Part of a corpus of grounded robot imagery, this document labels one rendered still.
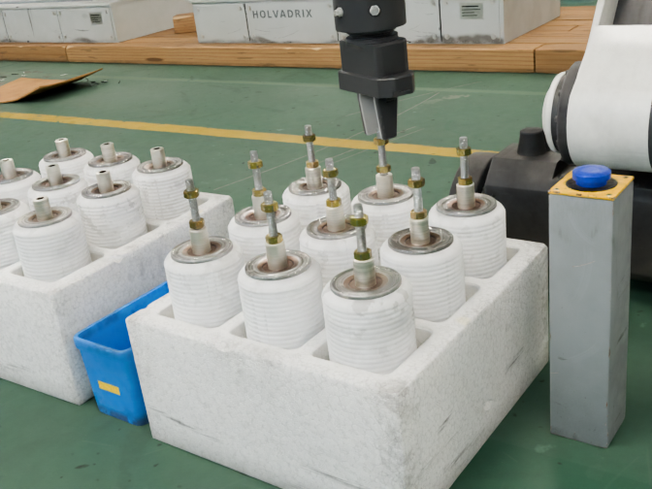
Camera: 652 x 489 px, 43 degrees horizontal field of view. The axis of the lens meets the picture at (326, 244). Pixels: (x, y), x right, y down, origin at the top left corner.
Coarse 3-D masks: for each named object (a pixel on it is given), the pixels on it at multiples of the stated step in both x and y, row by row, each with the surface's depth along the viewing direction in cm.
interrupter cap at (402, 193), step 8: (400, 184) 113; (360, 192) 112; (368, 192) 112; (376, 192) 113; (400, 192) 111; (408, 192) 111; (360, 200) 110; (368, 200) 110; (376, 200) 109; (384, 200) 109; (392, 200) 109; (400, 200) 108
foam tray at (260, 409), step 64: (512, 256) 109; (128, 320) 102; (448, 320) 93; (512, 320) 102; (192, 384) 99; (256, 384) 92; (320, 384) 86; (384, 384) 82; (448, 384) 89; (512, 384) 105; (192, 448) 104; (256, 448) 97; (320, 448) 90; (384, 448) 84; (448, 448) 92
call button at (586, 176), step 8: (576, 168) 90; (584, 168) 89; (592, 168) 89; (600, 168) 89; (608, 168) 89; (576, 176) 88; (584, 176) 87; (592, 176) 87; (600, 176) 87; (608, 176) 87; (584, 184) 88; (592, 184) 88; (600, 184) 88
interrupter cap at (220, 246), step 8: (216, 240) 102; (224, 240) 102; (176, 248) 101; (184, 248) 101; (216, 248) 100; (224, 248) 100; (232, 248) 100; (176, 256) 99; (184, 256) 99; (192, 256) 99; (200, 256) 98; (208, 256) 98; (216, 256) 98
